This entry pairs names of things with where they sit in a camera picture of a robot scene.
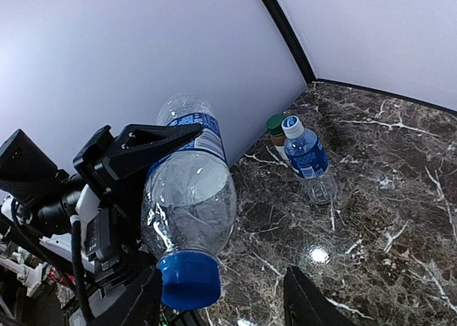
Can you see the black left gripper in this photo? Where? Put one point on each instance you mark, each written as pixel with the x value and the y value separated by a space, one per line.
pixel 114 167

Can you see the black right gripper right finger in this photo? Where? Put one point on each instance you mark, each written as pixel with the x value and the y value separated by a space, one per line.
pixel 304 304

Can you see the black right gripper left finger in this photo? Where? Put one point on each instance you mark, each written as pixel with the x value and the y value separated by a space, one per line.
pixel 139 305

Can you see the blue Pepsi bottle cap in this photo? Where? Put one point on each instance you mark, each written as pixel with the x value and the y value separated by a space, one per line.
pixel 190 280

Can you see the Pepsi bottle blue label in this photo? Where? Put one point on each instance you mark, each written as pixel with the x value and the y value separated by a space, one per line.
pixel 189 200

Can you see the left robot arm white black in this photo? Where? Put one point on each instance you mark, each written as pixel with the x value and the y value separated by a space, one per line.
pixel 44 222

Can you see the Starbucks coffee bottle green cap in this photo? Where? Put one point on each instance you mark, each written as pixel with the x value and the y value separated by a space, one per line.
pixel 277 134

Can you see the Pocari Sweat bottle white cap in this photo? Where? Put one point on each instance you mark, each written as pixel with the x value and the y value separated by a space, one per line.
pixel 309 161

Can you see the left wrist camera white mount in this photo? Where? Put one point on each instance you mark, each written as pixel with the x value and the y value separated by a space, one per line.
pixel 99 235

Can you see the black left corner frame post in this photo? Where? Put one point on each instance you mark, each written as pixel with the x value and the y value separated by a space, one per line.
pixel 289 36

